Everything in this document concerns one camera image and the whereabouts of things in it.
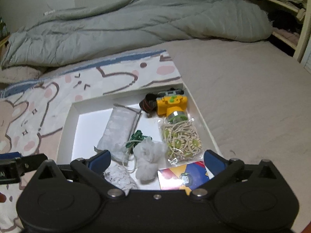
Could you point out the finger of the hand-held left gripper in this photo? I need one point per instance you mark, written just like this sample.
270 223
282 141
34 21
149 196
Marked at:
9 155
31 161

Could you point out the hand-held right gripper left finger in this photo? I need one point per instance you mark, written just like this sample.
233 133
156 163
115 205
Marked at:
100 160

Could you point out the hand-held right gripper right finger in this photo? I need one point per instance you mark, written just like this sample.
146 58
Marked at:
213 161

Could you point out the white lace cloth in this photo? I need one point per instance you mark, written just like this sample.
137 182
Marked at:
119 177

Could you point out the grey foil pouch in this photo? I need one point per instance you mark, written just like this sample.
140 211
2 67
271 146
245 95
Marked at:
119 128

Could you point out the colourful card box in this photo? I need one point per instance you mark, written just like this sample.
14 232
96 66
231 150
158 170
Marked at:
179 174

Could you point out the white cardboard box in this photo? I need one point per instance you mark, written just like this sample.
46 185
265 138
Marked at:
90 123

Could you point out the yellow headlamp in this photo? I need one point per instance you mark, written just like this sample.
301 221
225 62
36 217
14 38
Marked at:
171 104

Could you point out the printed bear blanket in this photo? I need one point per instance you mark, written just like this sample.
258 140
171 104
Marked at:
48 102

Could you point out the beige bed sheet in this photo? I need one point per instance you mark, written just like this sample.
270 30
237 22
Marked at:
243 89

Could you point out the beige fluffy pillow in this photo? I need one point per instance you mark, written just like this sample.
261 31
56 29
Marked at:
19 74

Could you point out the wooden bedside shelf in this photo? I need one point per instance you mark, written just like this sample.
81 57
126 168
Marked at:
3 46

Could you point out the grey duvet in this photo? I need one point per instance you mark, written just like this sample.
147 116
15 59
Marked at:
145 24

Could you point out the cream storage shelf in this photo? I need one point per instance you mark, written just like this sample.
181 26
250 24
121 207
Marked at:
301 41

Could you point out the white charger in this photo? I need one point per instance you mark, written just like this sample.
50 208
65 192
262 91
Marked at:
49 12

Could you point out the dark clothes pile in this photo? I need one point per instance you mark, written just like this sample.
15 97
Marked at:
284 19

